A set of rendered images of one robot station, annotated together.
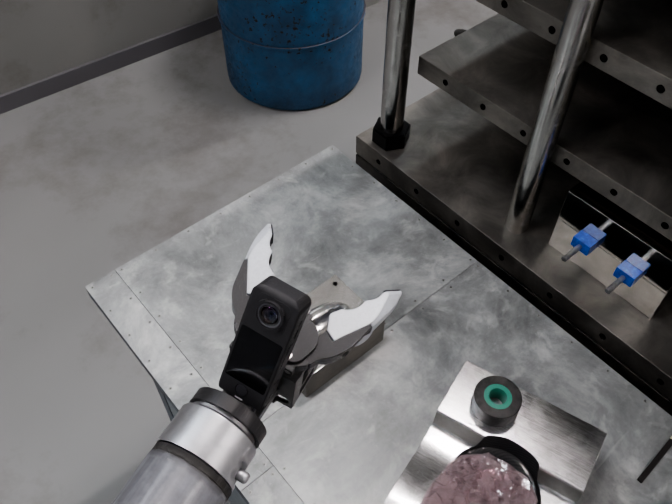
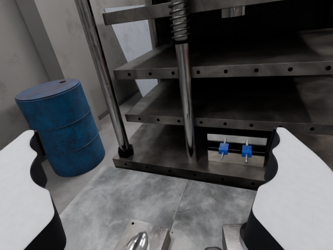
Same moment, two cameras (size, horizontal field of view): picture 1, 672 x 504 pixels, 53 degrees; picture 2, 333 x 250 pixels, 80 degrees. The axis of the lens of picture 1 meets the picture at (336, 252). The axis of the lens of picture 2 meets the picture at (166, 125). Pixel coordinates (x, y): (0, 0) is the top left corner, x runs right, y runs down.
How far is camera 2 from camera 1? 57 cm
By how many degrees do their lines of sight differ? 28
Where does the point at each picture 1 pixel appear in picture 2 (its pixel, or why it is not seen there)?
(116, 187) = not seen: hidden behind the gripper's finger
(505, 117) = (169, 118)
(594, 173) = (214, 120)
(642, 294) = (255, 158)
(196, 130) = not seen: hidden behind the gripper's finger
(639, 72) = (214, 69)
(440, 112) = (140, 137)
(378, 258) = (146, 200)
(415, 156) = (139, 155)
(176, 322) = not seen: outside the picture
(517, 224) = (193, 158)
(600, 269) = (234, 158)
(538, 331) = (232, 194)
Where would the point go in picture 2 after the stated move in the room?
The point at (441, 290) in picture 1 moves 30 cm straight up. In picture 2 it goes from (182, 199) to (174, 143)
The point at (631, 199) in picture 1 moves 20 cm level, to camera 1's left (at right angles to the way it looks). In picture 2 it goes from (233, 122) to (198, 138)
